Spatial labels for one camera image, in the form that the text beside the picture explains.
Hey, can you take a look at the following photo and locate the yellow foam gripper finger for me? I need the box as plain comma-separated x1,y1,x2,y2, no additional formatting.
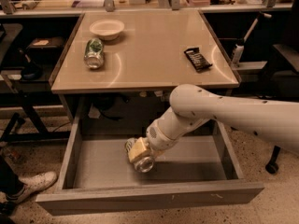
127,137,151,163

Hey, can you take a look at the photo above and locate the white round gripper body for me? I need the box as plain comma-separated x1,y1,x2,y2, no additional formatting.
146,123,178,151

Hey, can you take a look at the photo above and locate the white green 7up can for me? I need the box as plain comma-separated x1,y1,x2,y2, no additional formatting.
124,141,155,173

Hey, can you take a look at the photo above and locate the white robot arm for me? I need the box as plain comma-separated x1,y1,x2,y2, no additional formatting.
125,84,299,163

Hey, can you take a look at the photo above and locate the open grey top drawer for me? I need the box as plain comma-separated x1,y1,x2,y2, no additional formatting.
36,98,264,216

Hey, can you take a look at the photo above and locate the grey drawer cabinet table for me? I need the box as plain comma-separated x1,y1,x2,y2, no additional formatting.
51,9,239,119

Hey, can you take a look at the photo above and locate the green soda can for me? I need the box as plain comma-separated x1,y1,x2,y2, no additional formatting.
84,38,104,69

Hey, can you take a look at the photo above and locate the dark snack bar packet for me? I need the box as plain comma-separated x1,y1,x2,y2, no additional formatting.
184,48,212,72

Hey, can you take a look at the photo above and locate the white sneaker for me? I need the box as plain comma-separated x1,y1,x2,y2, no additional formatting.
4,171,58,203

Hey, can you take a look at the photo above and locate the black office chair base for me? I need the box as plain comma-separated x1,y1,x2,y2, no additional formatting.
265,146,280,175

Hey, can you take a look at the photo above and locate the white paper bowl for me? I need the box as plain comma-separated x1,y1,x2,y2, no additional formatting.
90,20,124,41

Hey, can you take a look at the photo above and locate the dark box on shelf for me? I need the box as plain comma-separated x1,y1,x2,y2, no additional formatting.
26,36,65,56

